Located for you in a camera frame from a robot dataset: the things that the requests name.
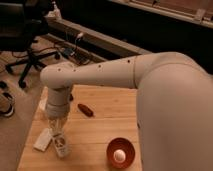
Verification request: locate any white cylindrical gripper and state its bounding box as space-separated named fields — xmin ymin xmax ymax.
xmin=45 ymin=88 xmax=71 ymax=134

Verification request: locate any clear plastic bottle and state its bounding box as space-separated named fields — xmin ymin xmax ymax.
xmin=52 ymin=133 xmax=69 ymax=158

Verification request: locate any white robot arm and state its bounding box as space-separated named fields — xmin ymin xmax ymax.
xmin=40 ymin=52 xmax=213 ymax=171

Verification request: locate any white spray bottle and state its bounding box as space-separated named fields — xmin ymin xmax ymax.
xmin=48 ymin=2 xmax=62 ymax=20

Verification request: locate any white rectangular remote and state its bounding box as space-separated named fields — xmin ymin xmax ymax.
xmin=33 ymin=128 xmax=51 ymax=152

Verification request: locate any white paper cup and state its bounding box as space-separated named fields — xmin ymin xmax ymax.
xmin=39 ymin=98 xmax=47 ymax=111

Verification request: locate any reddish brown oblong object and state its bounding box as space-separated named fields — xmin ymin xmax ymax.
xmin=78 ymin=104 xmax=93 ymax=117

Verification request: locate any black and white sneaker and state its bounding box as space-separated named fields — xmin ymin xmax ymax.
xmin=0 ymin=92 xmax=15 ymax=117

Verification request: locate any red bowl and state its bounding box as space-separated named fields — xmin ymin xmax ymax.
xmin=106 ymin=137 xmax=135 ymax=169

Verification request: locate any white egg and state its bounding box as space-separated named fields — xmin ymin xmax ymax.
xmin=113 ymin=149 xmax=126 ymax=163

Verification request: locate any blue power strip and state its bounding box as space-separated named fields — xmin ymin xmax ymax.
xmin=61 ymin=48 xmax=75 ymax=59

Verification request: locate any long metal beam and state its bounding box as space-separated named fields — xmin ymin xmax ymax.
xmin=47 ymin=18 xmax=149 ymax=57

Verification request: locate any black office chair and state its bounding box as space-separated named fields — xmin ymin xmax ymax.
xmin=0 ymin=0 xmax=60 ymax=88

